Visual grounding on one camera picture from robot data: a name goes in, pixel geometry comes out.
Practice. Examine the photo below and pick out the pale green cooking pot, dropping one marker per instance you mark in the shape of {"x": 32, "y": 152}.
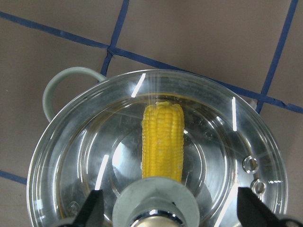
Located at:
{"x": 154, "y": 146}

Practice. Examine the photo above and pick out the glass pot lid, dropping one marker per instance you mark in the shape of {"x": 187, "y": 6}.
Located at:
{"x": 156, "y": 151}

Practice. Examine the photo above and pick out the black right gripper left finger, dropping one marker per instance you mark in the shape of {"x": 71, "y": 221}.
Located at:
{"x": 92, "y": 212}

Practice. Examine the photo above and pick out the brown paper table mat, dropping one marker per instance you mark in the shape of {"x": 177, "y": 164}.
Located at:
{"x": 233, "y": 41}

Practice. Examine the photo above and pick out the yellow corn cob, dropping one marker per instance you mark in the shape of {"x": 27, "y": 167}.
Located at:
{"x": 163, "y": 140}

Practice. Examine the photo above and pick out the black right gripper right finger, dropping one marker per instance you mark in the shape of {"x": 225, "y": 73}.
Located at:
{"x": 252, "y": 212}

